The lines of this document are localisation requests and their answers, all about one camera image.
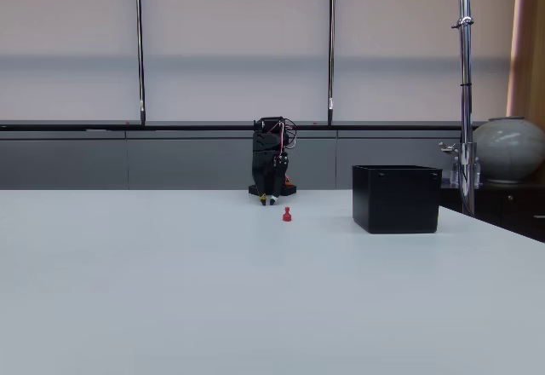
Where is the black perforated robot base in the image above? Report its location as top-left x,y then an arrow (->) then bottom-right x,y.
248,176 -> 298,198

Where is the black open box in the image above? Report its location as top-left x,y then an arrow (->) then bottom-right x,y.
351,164 -> 443,235

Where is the grey low cabinet row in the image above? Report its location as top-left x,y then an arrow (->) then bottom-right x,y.
0,130 -> 466,192

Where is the black window sill ledge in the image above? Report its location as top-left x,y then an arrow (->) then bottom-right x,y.
0,119 -> 491,133

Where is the black window mullion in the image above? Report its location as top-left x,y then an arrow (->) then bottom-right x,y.
326,0 -> 338,126

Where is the white roller blind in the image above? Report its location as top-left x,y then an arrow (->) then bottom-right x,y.
0,0 -> 141,123
332,0 -> 519,124
140,0 -> 332,124

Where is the chrome pole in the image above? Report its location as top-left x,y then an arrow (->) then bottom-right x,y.
450,0 -> 478,216

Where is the dark side cabinet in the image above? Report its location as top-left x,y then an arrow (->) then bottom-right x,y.
438,178 -> 545,244

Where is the grey round vase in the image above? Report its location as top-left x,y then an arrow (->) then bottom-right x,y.
471,115 -> 545,185

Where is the brown wooden wall panel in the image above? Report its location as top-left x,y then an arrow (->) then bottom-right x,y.
506,0 -> 545,120

